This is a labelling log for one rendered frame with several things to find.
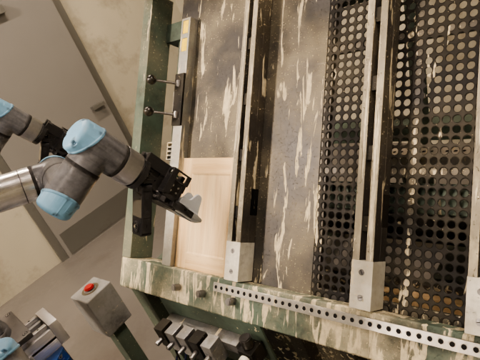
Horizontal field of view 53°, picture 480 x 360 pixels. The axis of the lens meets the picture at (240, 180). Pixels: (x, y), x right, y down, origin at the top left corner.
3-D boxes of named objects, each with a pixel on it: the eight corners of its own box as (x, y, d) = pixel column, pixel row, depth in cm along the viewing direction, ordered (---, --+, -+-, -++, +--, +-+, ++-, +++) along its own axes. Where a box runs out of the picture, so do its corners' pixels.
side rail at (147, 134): (143, 255, 208) (121, 256, 200) (165, 4, 214) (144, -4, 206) (152, 257, 204) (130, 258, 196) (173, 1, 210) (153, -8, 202)
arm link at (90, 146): (53, 146, 96) (78, 111, 97) (98, 174, 102) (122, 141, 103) (64, 156, 90) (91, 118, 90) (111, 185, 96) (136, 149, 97)
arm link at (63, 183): (62, 211, 103) (92, 169, 104) (71, 228, 94) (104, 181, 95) (28, 193, 99) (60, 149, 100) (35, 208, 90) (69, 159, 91)
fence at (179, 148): (169, 263, 187) (161, 264, 184) (189, 22, 192) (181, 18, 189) (178, 266, 184) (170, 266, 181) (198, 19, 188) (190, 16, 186)
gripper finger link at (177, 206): (198, 213, 109) (169, 195, 103) (194, 219, 108) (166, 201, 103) (186, 211, 112) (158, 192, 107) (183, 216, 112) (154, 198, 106)
